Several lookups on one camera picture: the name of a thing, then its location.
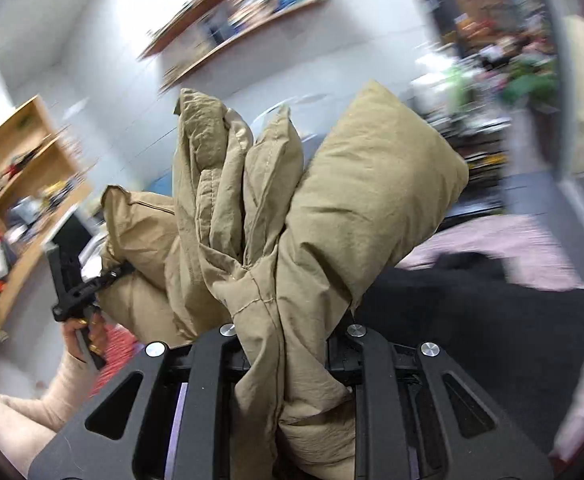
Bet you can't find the black cloth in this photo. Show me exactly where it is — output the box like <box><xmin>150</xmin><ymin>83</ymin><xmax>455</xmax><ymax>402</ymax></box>
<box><xmin>354</xmin><ymin>252</ymin><xmax>584</xmax><ymax>443</ymax></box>

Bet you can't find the pink bedspread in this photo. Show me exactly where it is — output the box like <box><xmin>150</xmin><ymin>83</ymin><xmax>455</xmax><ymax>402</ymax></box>
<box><xmin>397</xmin><ymin>212</ymin><xmax>580</xmax><ymax>293</ymax></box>

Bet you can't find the person's left forearm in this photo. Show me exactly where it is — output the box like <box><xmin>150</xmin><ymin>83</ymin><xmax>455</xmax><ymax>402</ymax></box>
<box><xmin>0</xmin><ymin>352</ymin><xmax>99</xmax><ymax>476</ymax></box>

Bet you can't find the red patterned pillow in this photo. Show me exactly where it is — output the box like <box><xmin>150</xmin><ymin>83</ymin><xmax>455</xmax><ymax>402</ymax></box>
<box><xmin>92</xmin><ymin>325</ymin><xmax>145</xmax><ymax>368</ymax></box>

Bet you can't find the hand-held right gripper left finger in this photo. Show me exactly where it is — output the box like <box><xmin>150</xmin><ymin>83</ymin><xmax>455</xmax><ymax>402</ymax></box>
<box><xmin>28</xmin><ymin>324</ymin><xmax>245</xmax><ymax>480</ymax></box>

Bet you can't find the wooden bookcase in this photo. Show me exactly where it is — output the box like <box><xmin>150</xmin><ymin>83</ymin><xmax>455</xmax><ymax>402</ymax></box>
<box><xmin>0</xmin><ymin>94</ymin><xmax>95</xmax><ymax>348</ymax></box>

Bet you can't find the cluttered workbench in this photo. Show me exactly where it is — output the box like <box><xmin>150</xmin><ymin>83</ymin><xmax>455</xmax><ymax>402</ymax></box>
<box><xmin>412</xmin><ymin>0</ymin><xmax>565</xmax><ymax>216</ymax></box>

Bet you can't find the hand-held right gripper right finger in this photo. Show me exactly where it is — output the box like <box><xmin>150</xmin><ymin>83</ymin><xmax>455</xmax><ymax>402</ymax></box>
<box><xmin>326</xmin><ymin>324</ymin><xmax>555</xmax><ymax>480</ymax></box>

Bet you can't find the wooden wall shelf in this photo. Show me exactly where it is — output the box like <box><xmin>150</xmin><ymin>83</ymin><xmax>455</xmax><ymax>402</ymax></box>
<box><xmin>138</xmin><ymin>0</ymin><xmax>333</xmax><ymax>95</ymax></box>

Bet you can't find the tan puffer jacket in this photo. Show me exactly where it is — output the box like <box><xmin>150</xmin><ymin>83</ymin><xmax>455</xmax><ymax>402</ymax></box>
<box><xmin>99</xmin><ymin>80</ymin><xmax>470</xmax><ymax>480</ymax></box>

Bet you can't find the person's left hand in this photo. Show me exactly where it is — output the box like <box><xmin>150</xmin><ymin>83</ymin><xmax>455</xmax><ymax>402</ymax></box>
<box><xmin>62</xmin><ymin>307</ymin><xmax>109</xmax><ymax>362</ymax></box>

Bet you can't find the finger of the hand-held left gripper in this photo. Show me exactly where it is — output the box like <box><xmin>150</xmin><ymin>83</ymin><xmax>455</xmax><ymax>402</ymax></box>
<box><xmin>79</xmin><ymin>264</ymin><xmax>137</xmax><ymax>306</ymax></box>

